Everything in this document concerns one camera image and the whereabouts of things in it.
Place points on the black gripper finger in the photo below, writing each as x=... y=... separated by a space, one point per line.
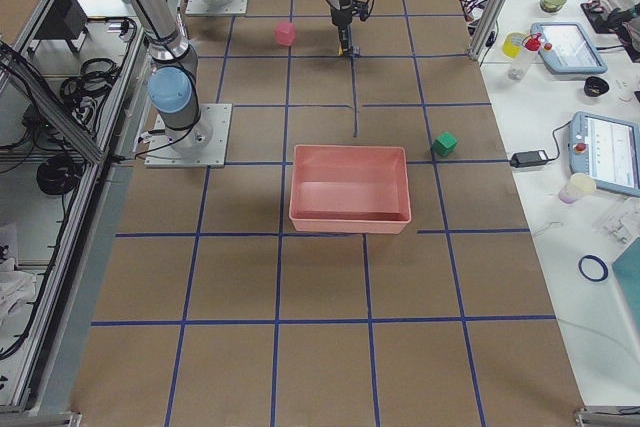
x=345 y=41

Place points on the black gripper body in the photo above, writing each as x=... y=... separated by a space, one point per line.
x=340 y=13

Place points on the pink foam cube centre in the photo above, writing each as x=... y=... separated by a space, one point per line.
x=285 y=33

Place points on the green foam cube right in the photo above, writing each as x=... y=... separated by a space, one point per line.
x=444 y=144

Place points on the pink plastic tray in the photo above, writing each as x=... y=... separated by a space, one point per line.
x=349 y=189

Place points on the white squeeze bottle red cap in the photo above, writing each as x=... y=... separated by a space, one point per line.
x=529 y=50

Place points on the teach pendant far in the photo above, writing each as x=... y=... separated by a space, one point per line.
x=572 y=51

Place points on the teach pendant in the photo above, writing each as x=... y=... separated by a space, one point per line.
x=572 y=51
x=607 y=150

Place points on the black power brick right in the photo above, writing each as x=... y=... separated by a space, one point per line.
x=532 y=158

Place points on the black bowl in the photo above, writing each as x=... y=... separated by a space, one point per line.
x=595 y=86

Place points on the teach pendant near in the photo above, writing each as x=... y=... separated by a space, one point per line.
x=607 y=150

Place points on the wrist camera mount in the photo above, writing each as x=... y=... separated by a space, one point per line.
x=360 y=9

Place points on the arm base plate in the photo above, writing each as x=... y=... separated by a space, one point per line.
x=205 y=145
x=216 y=8

